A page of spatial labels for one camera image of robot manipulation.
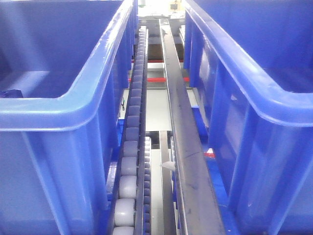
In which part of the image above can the blue bottle part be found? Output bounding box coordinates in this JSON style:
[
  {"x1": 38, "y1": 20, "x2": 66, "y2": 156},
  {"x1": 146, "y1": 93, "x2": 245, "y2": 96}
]
[{"x1": 0, "y1": 89, "x2": 23, "y2": 98}]

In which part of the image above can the large blue bin left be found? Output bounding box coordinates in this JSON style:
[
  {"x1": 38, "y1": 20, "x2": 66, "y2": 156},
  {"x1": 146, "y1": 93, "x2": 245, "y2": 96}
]
[{"x1": 0, "y1": 0, "x2": 137, "y2": 235}]

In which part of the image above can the large blue bin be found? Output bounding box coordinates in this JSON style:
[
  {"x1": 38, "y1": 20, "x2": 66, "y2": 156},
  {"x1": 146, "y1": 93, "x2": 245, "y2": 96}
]
[
  {"x1": 184, "y1": 0, "x2": 313, "y2": 235},
  {"x1": 0, "y1": 0, "x2": 137, "y2": 235}
]

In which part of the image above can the grey roller track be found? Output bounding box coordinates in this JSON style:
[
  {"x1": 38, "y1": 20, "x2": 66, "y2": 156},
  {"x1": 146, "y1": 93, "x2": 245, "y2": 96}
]
[{"x1": 106, "y1": 26, "x2": 150, "y2": 235}]

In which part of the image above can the large blue bin right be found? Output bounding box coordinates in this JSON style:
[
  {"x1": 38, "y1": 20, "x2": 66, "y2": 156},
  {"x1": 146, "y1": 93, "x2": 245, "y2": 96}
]
[{"x1": 184, "y1": 0, "x2": 313, "y2": 235}]

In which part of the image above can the steel divider rail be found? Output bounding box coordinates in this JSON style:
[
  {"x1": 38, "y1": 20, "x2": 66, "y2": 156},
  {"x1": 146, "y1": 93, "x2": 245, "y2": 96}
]
[{"x1": 159, "y1": 19, "x2": 225, "y2": 235}]

